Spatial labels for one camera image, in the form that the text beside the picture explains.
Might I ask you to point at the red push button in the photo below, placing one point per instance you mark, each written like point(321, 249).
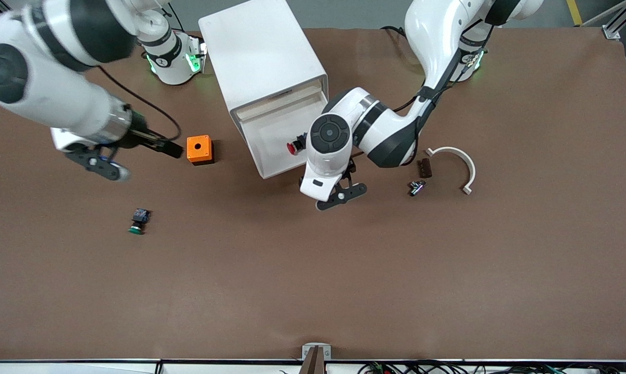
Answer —
point(292, 148)

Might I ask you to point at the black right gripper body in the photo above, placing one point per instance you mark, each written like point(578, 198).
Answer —
point(139, 132)

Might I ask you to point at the green push button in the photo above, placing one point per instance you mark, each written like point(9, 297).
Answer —
point(140, 215)

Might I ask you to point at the white table edge rail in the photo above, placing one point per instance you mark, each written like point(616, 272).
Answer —
point(84, 366)

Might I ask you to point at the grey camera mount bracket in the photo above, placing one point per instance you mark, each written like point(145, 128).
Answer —
point(316, 353)

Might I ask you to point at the orange box with hole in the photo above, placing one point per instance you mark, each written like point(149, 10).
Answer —
point(198, 156)

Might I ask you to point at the brown terminal block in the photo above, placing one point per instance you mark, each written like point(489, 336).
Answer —
point(424, 168)

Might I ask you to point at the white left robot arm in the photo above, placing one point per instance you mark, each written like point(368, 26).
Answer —
point(437, 41)

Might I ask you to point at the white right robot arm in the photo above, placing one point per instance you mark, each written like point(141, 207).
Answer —
point(58, 98)

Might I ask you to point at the silver key switch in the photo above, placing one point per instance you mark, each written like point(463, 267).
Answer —
point(416, 188)

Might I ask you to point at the white curved clamp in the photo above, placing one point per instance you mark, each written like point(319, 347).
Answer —
point(471, 169)

